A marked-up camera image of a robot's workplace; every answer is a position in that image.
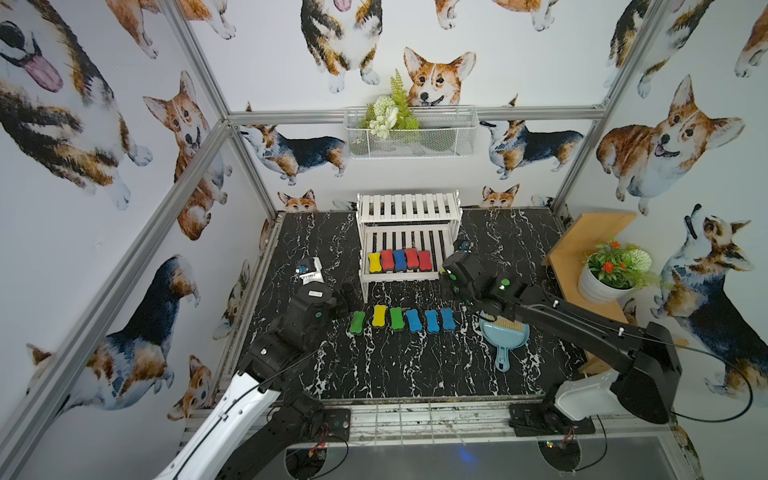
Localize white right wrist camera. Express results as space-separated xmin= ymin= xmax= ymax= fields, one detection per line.
xmin=453 ymin=237 xmax=472 ymax=252

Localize wooden corner stand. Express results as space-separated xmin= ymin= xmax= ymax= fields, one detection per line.
xmin=541 ymin=211 xmax=690 ymax=375

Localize red eraser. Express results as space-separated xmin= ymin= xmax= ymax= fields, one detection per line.
xmin=418 ymin=250 xmax=433 ymax=272
xmin=380 ymin=250 xmax=395 ymax=272
xmin=404 ymin=248 xmax=420 ymax=270

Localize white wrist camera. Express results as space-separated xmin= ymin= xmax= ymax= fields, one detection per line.
xmin=295 ymin=257 xmax=325 ymax=285
xmin=453 ymin=237 xmax=472 ymax=252

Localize artificial fern and white flowers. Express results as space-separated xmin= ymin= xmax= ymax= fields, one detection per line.
xmin=360 ymin=70 xmax=420 ymax=139

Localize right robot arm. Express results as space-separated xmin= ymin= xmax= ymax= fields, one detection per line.
xmin=442 ymin=251 xmax=682 ymax=424

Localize light blue eraser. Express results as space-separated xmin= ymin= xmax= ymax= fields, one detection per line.
xmin=424 ymin=310 xmax=440 ymax=334
xmin=405 ymin=309 xmax=423 ymax=333
xmin=440 ymin=308 xmax=456 ymax=331

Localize teal dustpan with brush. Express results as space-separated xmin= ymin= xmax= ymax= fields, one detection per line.
xmin=480 ymin=316 xmax=530 ymax=372

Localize yellow eraser shelf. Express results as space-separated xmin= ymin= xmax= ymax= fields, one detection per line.
xmin=372 ymin=305 xmax=388 ymax=328

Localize white wooden two-tier shelf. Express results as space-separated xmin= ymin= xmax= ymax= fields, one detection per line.
xmin=356 ymin=191 xmax=463 ymax=300

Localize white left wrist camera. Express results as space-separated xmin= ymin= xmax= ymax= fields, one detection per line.
xmin=295 ymin=257 xmax=325 ymax=285

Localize yellow eraser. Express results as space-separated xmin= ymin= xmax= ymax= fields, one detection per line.
xmin=368 ymin=252 xmax=383 ymax=274

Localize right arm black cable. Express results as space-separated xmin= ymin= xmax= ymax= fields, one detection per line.
xmin=575 ymin=341 xmax=755 ymax=472

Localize blue eraser shelf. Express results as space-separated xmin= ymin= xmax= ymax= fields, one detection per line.
xmin=393 ymin=249 xmax=408 ymax=272

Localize white pot red flowers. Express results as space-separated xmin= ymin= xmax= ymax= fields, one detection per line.
xmin=578 ymin=238 xmax=660 ymax=304

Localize dark green eraser shelf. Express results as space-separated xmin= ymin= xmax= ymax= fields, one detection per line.
xmin=348 ymin=311 xmax=366 ymax=335

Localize white wire wall basket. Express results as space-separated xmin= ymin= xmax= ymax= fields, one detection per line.
xmin=343 ymin=106 xmax=479 ymax=159

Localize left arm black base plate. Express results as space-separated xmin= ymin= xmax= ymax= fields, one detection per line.
xmin=294 ymin=408 xmax=352 ymax=444

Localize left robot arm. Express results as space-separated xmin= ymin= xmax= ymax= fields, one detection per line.
xmin=158 ymin=281 xmax=354 ymax=479

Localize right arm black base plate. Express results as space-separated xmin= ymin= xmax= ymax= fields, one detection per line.
xmin=508 ymin=403 xmax=596 ymax=437

